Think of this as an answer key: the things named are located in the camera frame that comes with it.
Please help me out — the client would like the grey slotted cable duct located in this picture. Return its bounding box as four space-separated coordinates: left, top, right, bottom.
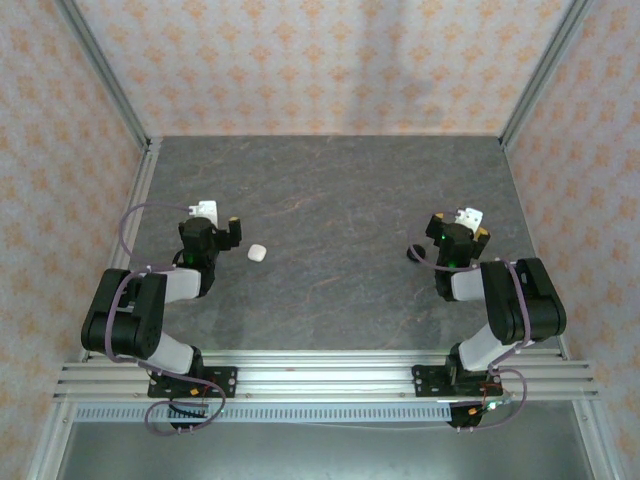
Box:
74 403 454 425

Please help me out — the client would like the black wire bundle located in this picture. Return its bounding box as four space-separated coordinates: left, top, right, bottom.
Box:
167 402 210 420

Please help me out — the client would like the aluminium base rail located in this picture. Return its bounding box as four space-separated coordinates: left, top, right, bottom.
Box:
52 349 600 402

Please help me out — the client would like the small circuit board with LED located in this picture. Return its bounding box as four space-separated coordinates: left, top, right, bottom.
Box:
467 398 516 417

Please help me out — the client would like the grey metal base panel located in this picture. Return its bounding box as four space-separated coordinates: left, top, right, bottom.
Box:
54 419 596 480

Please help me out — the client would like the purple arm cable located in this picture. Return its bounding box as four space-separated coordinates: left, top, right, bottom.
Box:
106 201 227 435
407 207 530 432

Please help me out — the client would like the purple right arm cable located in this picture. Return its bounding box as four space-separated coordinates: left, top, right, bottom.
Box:
407 207 530 432

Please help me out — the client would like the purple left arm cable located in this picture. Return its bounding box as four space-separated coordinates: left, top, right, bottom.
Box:
106 201 227 435

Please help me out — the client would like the aluminium side frame rail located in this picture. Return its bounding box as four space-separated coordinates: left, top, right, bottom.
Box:
497 137 631 480
27 138 164 480

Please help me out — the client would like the aluminium upright frame post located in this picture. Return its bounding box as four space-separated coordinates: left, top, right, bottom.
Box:
52 0 154 151
498 0 597 151

